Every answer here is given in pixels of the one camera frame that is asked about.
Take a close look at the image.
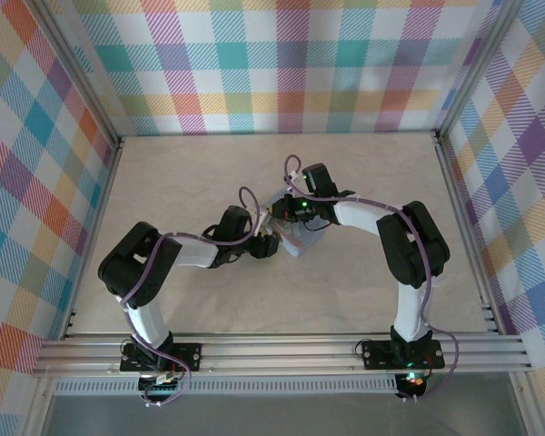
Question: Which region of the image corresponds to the pastel blue cartoon box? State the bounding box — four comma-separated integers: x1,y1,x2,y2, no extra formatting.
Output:
266,190,324,259

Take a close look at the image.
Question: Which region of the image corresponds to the multicolour plaid backdrop panel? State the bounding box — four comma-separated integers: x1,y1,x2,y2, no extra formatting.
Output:
70,0,503,136
0,0,114,436
449,0,545,436

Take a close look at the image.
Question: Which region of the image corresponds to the wide aluminium mounting rail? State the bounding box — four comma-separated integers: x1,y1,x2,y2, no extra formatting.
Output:
30,332,533,379

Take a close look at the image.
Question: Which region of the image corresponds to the aluminium side rail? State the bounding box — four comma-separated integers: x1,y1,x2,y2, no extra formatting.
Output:
431,130,506,337
62,134,127,341

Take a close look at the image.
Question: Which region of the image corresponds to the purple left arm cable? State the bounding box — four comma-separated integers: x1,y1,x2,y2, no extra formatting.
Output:
121,185,273,408

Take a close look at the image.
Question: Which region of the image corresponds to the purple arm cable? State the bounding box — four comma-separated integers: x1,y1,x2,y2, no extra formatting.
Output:
121,185,273,408
283,154,461,404

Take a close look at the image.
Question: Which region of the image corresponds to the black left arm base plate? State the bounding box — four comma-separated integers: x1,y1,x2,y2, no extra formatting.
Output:
119,342,204,373

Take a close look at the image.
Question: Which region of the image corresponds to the grey slotted cable duct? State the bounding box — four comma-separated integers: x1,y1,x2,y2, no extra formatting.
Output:
53,378,400,396

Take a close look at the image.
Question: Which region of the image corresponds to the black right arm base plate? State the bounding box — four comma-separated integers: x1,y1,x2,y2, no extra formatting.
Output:
361,338,446,371

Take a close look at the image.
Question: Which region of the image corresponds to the aluminium frame post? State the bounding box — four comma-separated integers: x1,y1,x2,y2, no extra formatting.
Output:
35,0,124,151
434,0,524,143

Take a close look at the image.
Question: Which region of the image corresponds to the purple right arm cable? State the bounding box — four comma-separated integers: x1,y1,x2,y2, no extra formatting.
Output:
283,154,461,404

